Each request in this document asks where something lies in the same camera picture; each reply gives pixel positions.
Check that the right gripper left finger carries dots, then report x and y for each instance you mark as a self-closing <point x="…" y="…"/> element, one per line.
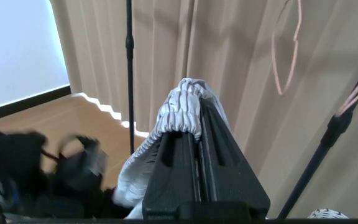
<point x="169" y="180"/>

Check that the black clothes rack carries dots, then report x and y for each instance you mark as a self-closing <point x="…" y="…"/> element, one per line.
<point x="130" y="62"/>

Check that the white laundry basket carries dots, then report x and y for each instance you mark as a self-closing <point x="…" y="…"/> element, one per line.
<point x="327" y="214"/>

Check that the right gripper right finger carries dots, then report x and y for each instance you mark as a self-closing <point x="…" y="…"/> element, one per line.
<point x="228" y="180"/>

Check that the pale grey shorts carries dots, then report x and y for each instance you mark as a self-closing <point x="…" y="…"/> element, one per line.
<point x="182" y="105"/>

